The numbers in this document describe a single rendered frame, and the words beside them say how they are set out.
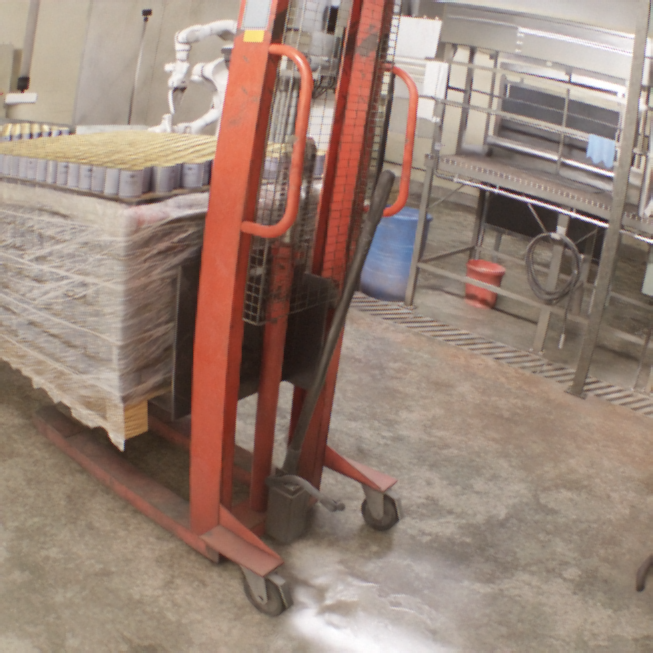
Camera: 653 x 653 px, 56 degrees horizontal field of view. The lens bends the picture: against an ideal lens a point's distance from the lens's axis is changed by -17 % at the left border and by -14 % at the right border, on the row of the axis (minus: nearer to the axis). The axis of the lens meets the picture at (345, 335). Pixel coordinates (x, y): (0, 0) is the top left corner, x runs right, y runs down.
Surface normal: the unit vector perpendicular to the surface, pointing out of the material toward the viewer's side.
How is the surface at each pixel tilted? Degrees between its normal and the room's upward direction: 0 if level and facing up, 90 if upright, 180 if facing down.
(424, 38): 99
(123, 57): 90
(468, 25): 90
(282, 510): 90
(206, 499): 90
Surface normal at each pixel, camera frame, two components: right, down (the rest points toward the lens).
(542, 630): 0.15, -0.93
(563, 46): -0.55, 0.22
